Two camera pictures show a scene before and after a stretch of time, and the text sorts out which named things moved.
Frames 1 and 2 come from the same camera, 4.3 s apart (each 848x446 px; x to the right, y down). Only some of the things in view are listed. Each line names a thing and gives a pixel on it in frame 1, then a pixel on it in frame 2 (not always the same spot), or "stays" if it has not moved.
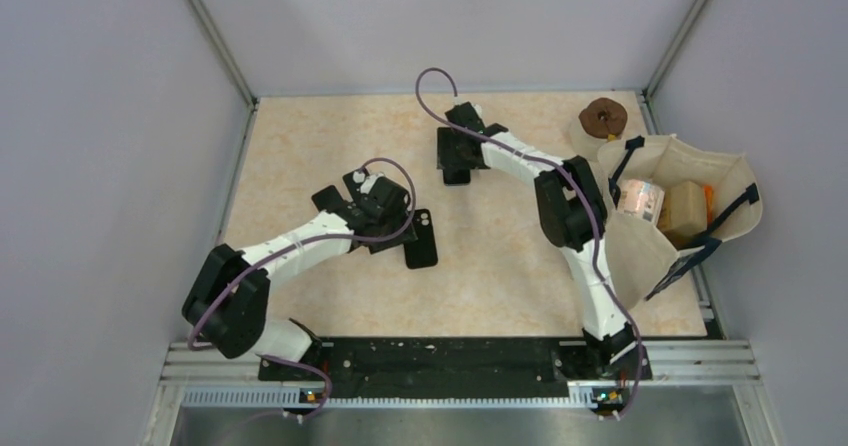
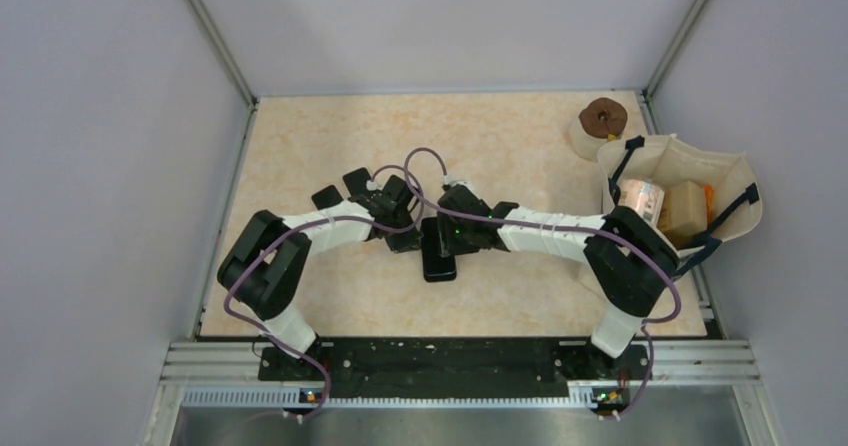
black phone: [353, 187] stays
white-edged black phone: [328, 199] stays
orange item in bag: [708, 198] stays
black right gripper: [446, 141] → [448, 246]
